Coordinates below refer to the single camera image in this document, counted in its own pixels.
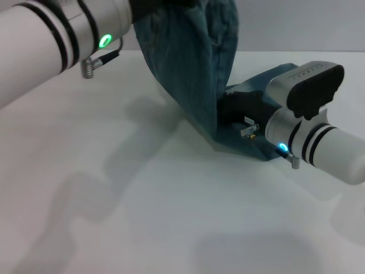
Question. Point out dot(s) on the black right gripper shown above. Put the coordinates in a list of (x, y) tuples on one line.
[(242, 105)]

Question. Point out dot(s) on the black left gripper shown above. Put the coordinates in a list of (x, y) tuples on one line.
[(162, 7)]

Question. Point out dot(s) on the blue denim shorts with cartoon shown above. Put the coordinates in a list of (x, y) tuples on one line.
[(185, 71)]

